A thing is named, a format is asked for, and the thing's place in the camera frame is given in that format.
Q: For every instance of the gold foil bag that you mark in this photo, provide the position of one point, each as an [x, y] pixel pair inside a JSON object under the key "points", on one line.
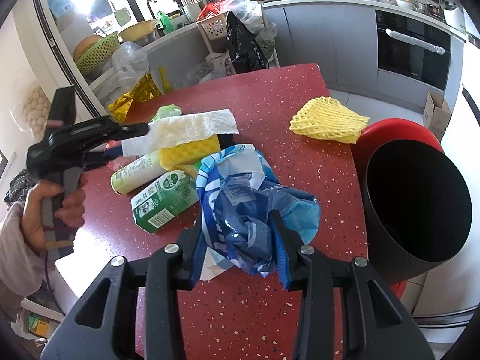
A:
{"points": [[145, 90]]}

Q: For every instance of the cardboard box on floor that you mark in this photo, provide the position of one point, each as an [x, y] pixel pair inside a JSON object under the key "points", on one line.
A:
{"points": [[437, 114]]}

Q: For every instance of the green plastic basket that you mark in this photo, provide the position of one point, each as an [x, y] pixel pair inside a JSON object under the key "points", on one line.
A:
{"points": [[98, 53]]}

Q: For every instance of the black trash bin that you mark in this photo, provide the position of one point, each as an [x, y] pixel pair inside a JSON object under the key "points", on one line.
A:
{"points": [[418, 209]]}

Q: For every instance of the clear plastic bag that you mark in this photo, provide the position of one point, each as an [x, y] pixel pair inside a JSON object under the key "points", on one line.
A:
{"points": [[130, 63]]}

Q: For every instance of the green snack wrapper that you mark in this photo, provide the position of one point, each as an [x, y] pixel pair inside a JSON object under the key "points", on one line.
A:
{"points": [[167, 111]]}

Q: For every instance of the grey lower cabinets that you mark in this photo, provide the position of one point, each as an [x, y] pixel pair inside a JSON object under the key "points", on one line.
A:
{"points": [[340, 36]]}

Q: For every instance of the yellow sponge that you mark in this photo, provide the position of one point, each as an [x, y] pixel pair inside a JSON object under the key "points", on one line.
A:
{"points": [[188, 153]]}

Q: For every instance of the yellow foam fruit net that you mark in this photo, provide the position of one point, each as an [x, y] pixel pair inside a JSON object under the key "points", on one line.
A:
{"points": [[327, 119]]}

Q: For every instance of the white paper towel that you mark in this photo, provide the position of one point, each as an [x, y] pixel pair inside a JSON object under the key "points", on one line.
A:
{"points": [[172, 131]]}

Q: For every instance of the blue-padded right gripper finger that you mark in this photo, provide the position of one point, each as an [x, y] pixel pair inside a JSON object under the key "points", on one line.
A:
{"points": [[375, 323]]}

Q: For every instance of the white blue carton box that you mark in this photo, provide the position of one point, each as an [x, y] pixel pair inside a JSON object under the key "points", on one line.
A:
{"points": [[214, 264]]}

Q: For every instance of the pale green drink bottle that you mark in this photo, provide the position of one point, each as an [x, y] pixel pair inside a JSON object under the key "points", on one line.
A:
{"points": [[137, 173]]}

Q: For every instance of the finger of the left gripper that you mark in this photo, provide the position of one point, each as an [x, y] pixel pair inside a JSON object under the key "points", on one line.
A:
{"points": [[128, 131]]}

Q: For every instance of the pink red wrapper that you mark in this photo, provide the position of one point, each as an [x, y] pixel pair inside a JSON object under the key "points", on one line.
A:
{"points": [[114, 152]]}

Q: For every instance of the black built-in oven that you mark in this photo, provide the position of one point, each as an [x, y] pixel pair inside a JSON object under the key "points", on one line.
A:
{"points": [[413, 49]]}

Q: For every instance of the red plastic basket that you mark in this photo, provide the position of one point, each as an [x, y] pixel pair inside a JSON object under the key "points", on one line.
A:
{"points": [[213, 9]]}

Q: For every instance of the person's left forearm sleeve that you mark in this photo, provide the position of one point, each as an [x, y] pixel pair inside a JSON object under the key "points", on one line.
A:
{"points": [[22, 271]]}

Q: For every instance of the black plastic bag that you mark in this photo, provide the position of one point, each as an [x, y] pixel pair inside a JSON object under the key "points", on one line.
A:
{"points": [[244, 51]]}

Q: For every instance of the green Dettol cleaner bottle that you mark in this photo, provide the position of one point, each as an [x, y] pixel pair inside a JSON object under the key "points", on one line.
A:
{"points": [[163, 200]]}

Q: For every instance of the blue plastic bag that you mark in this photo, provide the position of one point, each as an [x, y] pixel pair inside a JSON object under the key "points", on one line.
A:
{"points": [[237, 189]]}

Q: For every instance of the beige plastic basket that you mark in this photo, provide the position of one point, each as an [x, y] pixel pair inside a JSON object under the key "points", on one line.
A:
{"points": [[212, 29]]}

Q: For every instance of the person's left hand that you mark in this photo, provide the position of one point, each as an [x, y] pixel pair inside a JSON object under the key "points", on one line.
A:
{"points": [[38, 209]]}

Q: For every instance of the red round stool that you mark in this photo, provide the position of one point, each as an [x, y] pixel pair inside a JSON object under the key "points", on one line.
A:
{"points": [[379, 134]]}

